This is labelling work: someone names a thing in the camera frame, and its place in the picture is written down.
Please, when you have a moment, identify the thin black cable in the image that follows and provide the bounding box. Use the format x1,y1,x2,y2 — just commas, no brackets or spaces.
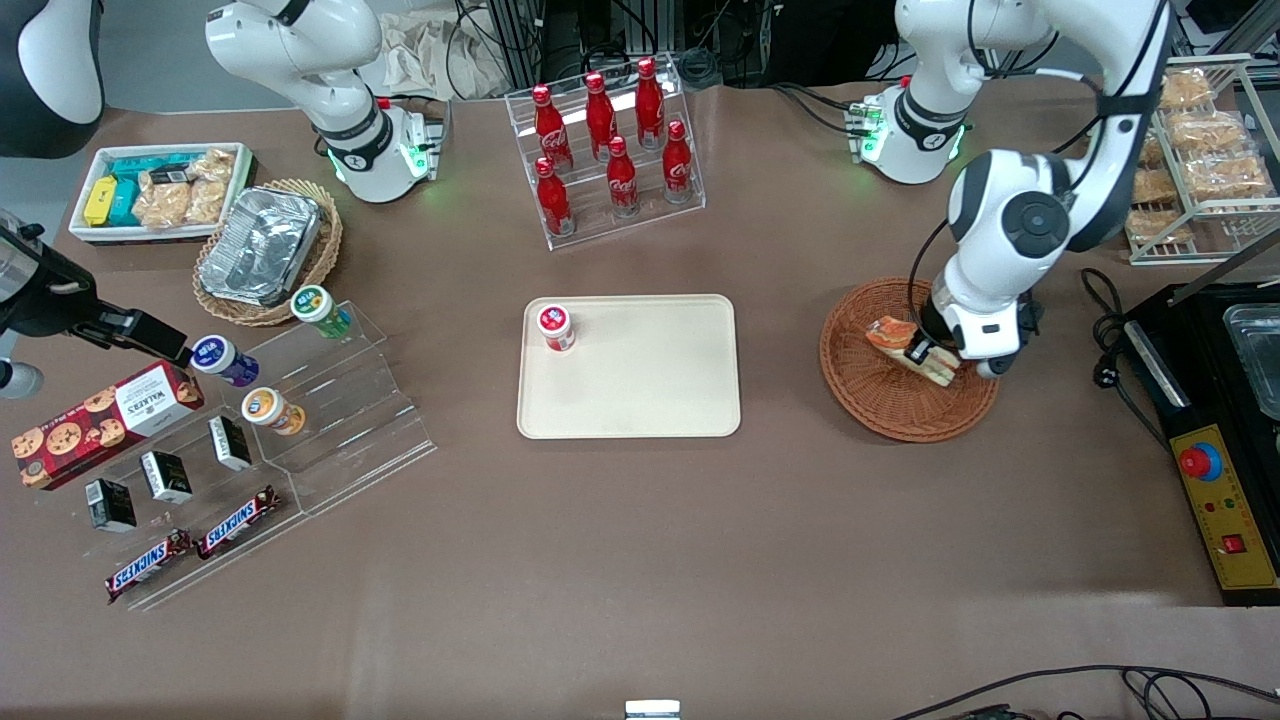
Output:
890,665,1280,720

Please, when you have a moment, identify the red-lid white yogurt cup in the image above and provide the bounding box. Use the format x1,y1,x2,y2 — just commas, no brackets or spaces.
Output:
537,303,577,353

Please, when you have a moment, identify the black equipment rack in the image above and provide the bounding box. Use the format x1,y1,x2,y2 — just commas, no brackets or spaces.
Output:
455,0,801,91

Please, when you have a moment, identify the white rectangular bin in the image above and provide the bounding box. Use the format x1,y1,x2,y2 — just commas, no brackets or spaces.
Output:
68,142,256,246

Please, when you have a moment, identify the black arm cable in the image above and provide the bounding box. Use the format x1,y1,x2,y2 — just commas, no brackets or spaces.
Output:
908,0,1176,311

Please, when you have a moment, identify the orange-lid snack cup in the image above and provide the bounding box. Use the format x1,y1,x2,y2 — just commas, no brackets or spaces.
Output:
241,387,306,436

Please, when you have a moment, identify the crumpled beige paper bag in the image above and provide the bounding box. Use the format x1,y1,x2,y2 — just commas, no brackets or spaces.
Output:
380,10,511,101

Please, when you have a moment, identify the black countertop appliance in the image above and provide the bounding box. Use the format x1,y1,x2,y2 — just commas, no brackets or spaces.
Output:
1125,230,1280,608

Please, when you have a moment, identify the steel pan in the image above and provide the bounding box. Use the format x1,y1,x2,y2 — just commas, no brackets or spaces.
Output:
1222,303,1280,421

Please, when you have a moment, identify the yellow small box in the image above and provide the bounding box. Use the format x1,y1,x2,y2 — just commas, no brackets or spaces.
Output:
83,176,119,228

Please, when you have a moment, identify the clear acrylic bottle rack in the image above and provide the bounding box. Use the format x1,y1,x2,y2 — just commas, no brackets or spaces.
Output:
505,55,706,251

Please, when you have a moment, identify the green-lid snack cup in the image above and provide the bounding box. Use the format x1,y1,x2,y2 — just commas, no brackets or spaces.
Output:
290,285,353,339

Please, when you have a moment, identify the white wire shelf rack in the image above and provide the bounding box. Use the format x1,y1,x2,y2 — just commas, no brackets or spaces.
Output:
1128,55,1280,266

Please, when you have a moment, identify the round brown wicker basket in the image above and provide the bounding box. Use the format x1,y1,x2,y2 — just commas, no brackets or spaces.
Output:
819,277,1002,444

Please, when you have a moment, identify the red cola bottle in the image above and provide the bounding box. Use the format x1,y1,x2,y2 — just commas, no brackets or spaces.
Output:
532,84,573,171
535,157,576,238
662,120,694,204
607,136,641,218
636,57,666,151
585,72,619,161

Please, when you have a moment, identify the aluminium foil container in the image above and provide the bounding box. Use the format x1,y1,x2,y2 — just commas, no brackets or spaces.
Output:
199,186,323,308

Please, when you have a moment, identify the clear acrylic stepped display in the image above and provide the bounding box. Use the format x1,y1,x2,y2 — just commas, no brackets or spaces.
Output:
85,300,438,611

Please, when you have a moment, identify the Snickers chocolate bar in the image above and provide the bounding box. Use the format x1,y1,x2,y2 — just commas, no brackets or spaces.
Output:
196,486,281,560
105,530,193,604

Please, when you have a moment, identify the yellow control panel box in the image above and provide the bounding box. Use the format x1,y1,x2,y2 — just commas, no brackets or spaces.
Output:
1170,425,1280,593

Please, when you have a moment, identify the small black carton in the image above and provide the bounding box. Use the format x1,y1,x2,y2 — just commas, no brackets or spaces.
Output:
208,415,253,471
85,478,138,533
140,450,193,505

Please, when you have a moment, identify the red emergency stop button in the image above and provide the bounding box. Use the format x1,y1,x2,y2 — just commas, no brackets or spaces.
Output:
1178,441,1224,483

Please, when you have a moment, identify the triangular sandwich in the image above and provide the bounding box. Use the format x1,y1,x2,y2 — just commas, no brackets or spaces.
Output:
865,316,961,388

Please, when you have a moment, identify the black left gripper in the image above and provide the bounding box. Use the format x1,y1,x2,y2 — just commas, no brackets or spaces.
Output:
903,283,951,369

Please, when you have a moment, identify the red Walkers cookie box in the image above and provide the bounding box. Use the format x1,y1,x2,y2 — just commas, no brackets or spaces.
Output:
12,360,204,491

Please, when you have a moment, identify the purple-lid snack cup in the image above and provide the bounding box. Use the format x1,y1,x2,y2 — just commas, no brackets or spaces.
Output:
190,335,259,388

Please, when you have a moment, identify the black power cable with plug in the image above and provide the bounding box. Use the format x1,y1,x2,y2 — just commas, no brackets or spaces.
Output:
1080,268,1171,451

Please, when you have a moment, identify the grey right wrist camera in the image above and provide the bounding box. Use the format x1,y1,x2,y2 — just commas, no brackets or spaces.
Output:
0,358,46,401

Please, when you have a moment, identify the oval tan wicker basket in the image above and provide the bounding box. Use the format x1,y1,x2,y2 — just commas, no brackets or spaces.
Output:
193,178,344,328

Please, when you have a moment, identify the beige plastic tray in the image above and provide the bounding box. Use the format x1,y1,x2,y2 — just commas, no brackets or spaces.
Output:
516,293,742,440

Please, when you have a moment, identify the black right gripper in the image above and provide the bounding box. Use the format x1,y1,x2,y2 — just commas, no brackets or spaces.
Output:
0,212,193,367

